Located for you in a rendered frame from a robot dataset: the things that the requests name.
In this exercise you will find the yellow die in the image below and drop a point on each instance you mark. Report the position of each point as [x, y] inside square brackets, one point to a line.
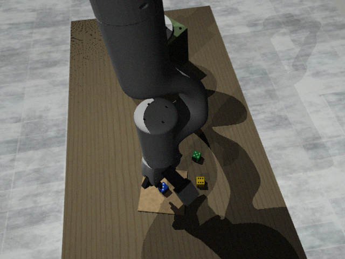
[200, 181]

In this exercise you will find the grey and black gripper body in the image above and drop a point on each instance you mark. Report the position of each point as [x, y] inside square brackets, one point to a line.
[154, 174]

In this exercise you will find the blue die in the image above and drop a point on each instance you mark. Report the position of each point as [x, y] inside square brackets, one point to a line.
[164, 189]

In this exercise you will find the tan square mat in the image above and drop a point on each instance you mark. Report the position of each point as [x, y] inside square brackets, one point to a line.
[152, 200]

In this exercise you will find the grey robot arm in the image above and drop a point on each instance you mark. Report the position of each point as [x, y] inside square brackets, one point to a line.
[136, 35]

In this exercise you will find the green die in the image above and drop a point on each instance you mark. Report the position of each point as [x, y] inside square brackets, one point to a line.
[196, 156]

